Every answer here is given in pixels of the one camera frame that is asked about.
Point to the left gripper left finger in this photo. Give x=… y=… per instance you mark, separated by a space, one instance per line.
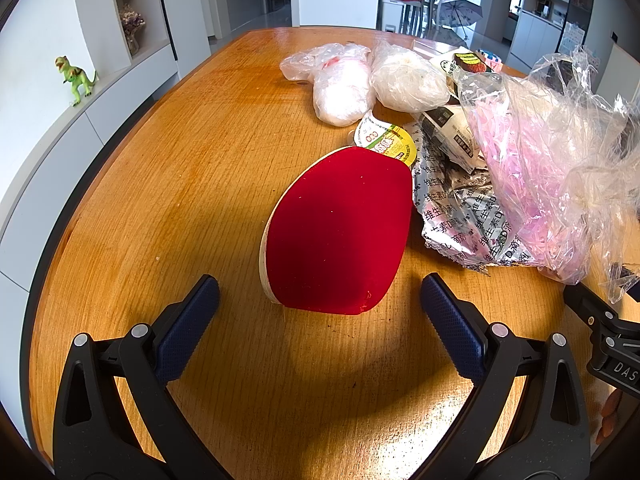
x=114 y=416

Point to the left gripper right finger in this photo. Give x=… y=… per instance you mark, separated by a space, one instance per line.
x=549 y=434

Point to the clear pink cellophane bag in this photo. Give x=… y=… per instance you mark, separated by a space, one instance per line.
x=564 y=164

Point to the silver foil printed bag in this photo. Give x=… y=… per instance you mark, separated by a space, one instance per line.
x=453 y=193

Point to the red table tennis paddle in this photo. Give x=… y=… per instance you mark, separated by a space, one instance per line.
x=334 y=241

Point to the colourful foam puzzle cube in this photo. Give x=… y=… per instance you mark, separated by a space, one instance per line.
x=478 y=61

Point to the yellow foil lid cup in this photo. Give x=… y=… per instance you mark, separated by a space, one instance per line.
x=383 y=138

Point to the clear plastic bag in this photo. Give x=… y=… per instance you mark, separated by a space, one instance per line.
x=405 y=81

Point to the plastic bag with red print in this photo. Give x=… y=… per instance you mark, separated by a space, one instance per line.
x=340 y=78

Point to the white sideboard cabinet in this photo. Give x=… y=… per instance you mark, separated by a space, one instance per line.
x=35 y=198

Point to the green toy dinosaur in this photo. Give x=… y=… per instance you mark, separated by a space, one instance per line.
x=80 y=84

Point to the dried flower vase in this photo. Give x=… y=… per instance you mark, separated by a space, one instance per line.
x=132 y=21

